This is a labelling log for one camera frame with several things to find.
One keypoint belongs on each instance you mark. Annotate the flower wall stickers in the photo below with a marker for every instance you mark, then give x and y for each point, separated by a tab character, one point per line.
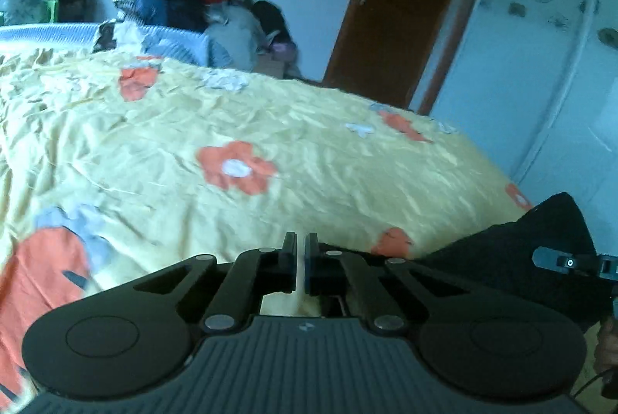
517	8

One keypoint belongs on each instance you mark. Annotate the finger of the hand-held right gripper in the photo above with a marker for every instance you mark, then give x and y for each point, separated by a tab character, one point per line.
565	260

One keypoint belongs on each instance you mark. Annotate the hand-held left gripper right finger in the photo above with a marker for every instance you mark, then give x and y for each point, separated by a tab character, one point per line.
311	259

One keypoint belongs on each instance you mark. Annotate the black pants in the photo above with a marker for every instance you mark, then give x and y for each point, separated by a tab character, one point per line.
507	240

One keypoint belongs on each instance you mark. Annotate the yellow floral bed sheet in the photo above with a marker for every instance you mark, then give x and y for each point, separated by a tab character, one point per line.
241	114

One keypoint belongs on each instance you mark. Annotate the dark bundle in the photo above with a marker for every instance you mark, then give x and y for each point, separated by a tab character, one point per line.
75	1

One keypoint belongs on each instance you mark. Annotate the cardboard box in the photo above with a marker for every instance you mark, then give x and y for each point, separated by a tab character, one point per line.
268	65

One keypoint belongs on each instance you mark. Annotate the person's right hand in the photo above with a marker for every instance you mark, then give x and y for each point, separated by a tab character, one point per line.
607	346

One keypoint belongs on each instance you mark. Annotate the brown wooden door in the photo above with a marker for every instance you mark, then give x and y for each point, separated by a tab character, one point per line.
400	8

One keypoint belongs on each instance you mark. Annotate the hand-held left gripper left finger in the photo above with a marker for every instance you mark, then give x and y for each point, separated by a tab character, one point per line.
289	257

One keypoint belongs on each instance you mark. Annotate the green plastic stool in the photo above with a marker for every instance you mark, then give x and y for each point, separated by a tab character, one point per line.
52	8

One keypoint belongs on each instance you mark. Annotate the black bag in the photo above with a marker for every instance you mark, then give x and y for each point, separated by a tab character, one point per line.
270	15

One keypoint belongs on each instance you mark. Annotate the blue striped blanket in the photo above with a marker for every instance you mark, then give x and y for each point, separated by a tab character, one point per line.
48	35

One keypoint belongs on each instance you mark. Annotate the purple cloth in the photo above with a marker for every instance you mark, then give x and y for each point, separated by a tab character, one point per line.
282	52

